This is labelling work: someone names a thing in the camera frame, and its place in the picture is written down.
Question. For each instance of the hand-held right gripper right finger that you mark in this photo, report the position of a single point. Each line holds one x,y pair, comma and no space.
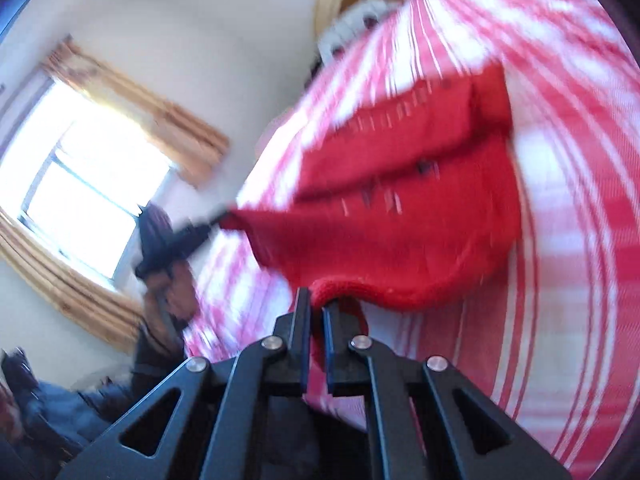
331,350

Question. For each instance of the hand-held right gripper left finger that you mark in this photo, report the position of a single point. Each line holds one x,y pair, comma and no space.
300,330

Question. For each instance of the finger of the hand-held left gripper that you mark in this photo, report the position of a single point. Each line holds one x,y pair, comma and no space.
212,216
196,239

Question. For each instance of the red embroidered knit sweater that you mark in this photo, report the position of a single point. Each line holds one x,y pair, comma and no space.
400,210

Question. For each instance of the person's left hand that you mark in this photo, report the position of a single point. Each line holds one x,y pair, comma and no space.
177,285

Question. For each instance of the metal framed window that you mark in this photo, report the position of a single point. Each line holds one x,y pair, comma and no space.
90,185

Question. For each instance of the yellow floral curtain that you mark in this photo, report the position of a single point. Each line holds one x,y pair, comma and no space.
65,290
165,115

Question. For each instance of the dark blue clothing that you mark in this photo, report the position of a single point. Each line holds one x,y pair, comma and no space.
50,410

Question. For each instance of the grey patterned pillow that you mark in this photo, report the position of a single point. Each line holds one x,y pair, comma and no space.
360,17

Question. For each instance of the bed with red plaid sheet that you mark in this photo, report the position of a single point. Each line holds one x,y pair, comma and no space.
575,210

